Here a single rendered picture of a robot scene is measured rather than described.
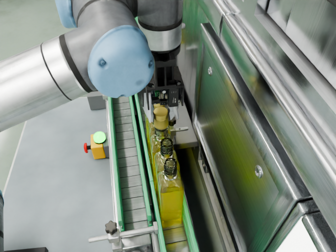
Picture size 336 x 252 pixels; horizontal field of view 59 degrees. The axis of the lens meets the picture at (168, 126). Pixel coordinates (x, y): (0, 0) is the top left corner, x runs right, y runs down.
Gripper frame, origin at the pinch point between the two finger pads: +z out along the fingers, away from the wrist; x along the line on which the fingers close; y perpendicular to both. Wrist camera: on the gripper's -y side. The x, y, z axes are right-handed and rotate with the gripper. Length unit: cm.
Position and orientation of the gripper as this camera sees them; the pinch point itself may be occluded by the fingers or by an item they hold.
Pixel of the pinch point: (160, 114)
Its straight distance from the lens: 68.7
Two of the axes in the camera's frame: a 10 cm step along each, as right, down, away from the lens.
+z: 0.0, 6.8, 7.3
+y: 1.7, 7.2, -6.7
